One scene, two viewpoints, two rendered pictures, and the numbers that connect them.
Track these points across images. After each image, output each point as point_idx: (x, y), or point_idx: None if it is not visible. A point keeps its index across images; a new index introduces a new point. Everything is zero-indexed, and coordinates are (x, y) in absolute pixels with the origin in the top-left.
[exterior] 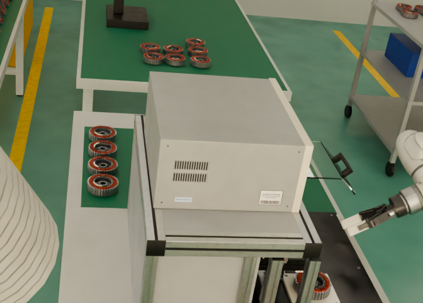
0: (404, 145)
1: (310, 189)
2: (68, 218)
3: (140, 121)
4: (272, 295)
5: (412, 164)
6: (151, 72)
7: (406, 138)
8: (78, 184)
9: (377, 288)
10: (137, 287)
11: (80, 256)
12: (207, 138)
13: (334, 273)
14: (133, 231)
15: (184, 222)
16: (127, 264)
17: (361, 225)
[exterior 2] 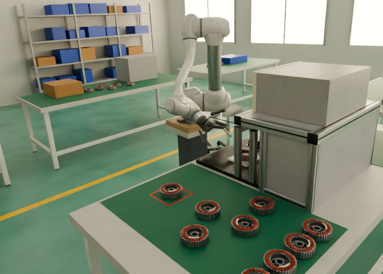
0: (182, 102)
1: (177, 175)
2: (365, 225)
3: (319, 131)
4: None
5: (188, 106)
6: (330, 79)
7: (178, 99)
8: (334, 247)
9: None
10: (366, 148)
11: (373, 201)
12: (345, 65)
13: (247, 147)
14: (344, 166)
15: None
16: (344, 188)
17: (227, 129)
